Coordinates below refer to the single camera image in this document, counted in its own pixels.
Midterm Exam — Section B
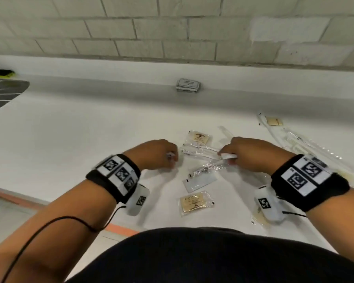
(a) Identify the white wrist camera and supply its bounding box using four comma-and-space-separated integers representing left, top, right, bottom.
125, 184, 150, 217
254, 185, 287, 224

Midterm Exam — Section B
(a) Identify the person's left hand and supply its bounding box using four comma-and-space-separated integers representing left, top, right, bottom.
124, 139, 179, 171

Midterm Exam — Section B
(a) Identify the stack of grey packets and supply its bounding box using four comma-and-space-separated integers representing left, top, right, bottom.
175, 78, 201, 93

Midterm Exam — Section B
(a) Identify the dark striped mat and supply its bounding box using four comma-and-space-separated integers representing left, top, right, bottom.
0, 78, 30, 117

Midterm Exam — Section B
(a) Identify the person's left forearm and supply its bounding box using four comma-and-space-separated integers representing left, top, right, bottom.
0, 178, 119, 283

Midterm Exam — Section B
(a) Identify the clear white toothbrush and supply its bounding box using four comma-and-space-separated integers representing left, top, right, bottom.
166, 144, 238, 161

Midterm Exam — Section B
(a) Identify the person's right hand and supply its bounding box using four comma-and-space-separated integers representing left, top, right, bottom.
218, 137, 296, 175

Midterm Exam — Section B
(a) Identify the long clear wrapped stick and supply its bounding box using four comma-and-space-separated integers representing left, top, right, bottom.
257, 113, 284, 148

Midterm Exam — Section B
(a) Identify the tan sachet in clear wrap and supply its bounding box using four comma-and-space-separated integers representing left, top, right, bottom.
178, 190, 215, 217

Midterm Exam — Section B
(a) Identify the clear packet with tan label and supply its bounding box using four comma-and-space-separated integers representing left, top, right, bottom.
187, 130, 212, 147

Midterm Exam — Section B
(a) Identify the white flat sachet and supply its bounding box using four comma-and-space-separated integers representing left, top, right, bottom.
182, 172, 218, 194

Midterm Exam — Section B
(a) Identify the person's right forearm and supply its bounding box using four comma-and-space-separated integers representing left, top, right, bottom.
305, 188, 354, 268

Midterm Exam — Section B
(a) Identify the black marker wristband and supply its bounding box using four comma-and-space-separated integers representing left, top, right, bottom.
86, 154, 142, 204
270, 154, 350, 212

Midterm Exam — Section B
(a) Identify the person's black shirt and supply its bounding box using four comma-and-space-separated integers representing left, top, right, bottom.
65, 227, 354, 283

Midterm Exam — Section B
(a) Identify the crinkled clear wrapper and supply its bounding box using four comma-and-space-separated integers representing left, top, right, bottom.
188, 161, 225, 178

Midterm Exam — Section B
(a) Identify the long clear wrapped toothbrush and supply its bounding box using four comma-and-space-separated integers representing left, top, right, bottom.
283, 128, 343, 161

